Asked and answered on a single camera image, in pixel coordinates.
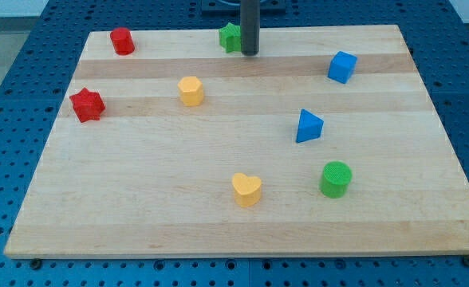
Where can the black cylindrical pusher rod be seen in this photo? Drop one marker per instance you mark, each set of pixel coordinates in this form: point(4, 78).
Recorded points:
point(249, 27)

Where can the green star block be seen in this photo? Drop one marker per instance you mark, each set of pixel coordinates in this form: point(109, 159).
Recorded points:
point(230, 38)

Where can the wooden board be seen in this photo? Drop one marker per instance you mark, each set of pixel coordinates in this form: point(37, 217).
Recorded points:
point(152, 177)

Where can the red star block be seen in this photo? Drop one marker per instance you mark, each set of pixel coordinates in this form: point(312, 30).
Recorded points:
point(87, 105)

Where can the yellow hexagon block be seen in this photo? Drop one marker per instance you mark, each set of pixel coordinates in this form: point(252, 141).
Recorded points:
point(191, 91)

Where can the blue cube block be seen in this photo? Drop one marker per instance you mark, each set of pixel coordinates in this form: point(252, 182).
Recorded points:
point(342, 67)

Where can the red cylinder block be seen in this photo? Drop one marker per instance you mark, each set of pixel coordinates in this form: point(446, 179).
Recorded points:
point(122, 42)

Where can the blue triangle block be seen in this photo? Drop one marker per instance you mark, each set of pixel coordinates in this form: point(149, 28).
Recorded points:
point(310, 127)

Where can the yellow heart block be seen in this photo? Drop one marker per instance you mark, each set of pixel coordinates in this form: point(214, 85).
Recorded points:
point(247, 189)

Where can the green cylinder block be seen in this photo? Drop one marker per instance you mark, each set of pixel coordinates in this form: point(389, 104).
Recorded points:
point(335, 179)

